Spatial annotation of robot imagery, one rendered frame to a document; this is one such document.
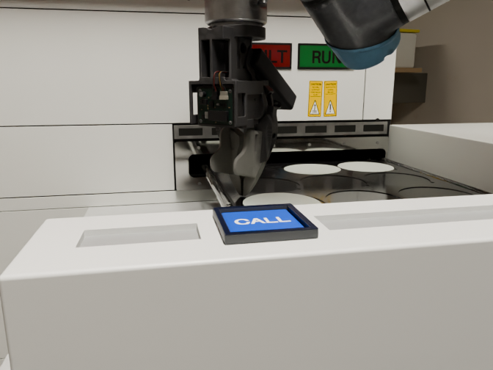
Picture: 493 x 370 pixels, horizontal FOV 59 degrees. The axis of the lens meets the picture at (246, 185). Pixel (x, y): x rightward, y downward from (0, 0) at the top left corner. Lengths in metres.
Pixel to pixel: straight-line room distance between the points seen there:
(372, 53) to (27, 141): 0.61
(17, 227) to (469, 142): 0.80
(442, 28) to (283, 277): 3.44
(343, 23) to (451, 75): 3.03
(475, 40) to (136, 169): 2.86
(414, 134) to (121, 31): 0.57
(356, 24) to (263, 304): 0.35
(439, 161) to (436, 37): 2.88
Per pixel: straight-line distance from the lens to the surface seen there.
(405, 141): 0.91
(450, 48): 3.55
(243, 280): 0.23
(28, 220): 0.90
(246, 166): 0.55
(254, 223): 0.27
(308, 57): 0.88
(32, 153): 0.87
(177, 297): 0.23
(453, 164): 0.79
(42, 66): 0.86
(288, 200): 0.57
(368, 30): 0.51
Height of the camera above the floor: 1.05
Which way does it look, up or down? 13 degrees down
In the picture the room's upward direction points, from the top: straight up
